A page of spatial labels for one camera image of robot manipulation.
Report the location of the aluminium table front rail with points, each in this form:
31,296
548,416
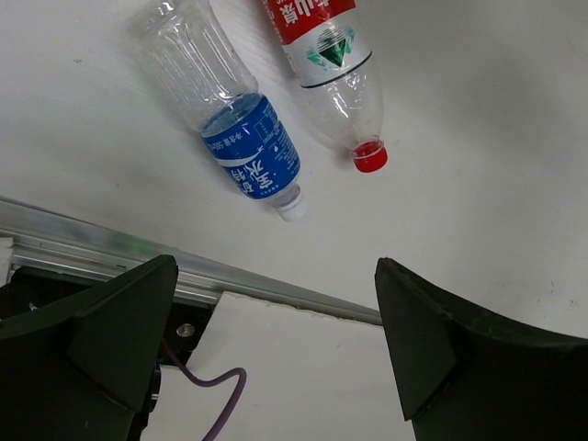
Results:
57,243

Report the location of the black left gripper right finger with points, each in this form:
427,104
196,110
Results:
464,372

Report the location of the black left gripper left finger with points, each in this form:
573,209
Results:
80,368

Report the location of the blue label clear bottle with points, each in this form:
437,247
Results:
183,51

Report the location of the red label clear bottle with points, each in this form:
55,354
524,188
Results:
341,94

